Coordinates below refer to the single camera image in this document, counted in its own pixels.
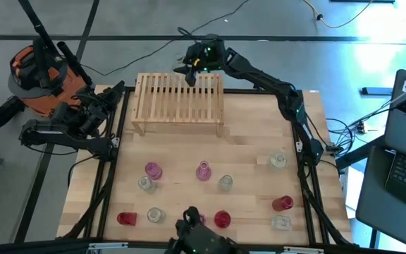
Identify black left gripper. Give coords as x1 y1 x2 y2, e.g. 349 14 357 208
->
78 81 125 137

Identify white box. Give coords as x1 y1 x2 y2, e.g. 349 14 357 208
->
339 165 365 212

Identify silver metal bracket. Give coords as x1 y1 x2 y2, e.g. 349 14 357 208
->
87 241 129 252
283 246 326 254

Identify tall gridded clear glass vase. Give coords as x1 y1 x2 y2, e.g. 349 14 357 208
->
137 176 157 195

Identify black vacuum wand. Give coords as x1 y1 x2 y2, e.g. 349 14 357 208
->
56 41 94 86

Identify black cable bundle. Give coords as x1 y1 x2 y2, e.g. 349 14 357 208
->
324 105 394 158

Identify orange shop vacuum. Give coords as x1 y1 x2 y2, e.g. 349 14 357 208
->
7 37 88 119

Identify laptop on stand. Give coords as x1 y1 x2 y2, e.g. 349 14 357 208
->
355 68 406 254

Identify round clear glass vase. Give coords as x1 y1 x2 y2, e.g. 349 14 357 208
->
147 207 166 224

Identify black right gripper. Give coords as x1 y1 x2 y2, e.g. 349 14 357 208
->
173 34 229 87

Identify black vacuum hose end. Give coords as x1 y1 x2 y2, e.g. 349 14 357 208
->
0 95 26 129

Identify tall pink glass bottle vase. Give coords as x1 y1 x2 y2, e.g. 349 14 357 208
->
195 160 212 182

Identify black floor cable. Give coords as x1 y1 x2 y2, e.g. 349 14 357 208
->
81 0 252 77

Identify square clear glass vase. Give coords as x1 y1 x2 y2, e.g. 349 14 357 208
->
271 214 293 232

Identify diamond-cut clear glass vase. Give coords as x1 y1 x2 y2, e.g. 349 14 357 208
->
269 151 288 169

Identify black slanted pole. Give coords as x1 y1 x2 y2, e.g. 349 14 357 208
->
17 0 61 57

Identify wooden slatted shelf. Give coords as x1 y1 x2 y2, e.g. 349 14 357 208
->
130 72 225 137

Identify wide ribbed pink glass vase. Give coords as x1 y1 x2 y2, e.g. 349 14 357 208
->
144 162 164 181

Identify tall red glass vase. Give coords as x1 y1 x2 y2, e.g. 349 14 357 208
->
271 195 295 212

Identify slim clear glass vase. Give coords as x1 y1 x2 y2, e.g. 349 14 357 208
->
218 174 234 193

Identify square red glass vase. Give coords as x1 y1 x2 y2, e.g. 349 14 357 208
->
116 211 138 227

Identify round red glass vase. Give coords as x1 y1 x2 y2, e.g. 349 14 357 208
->
214 210 232 229

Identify yellow power cable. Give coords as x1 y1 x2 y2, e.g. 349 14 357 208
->
302 0 375 29

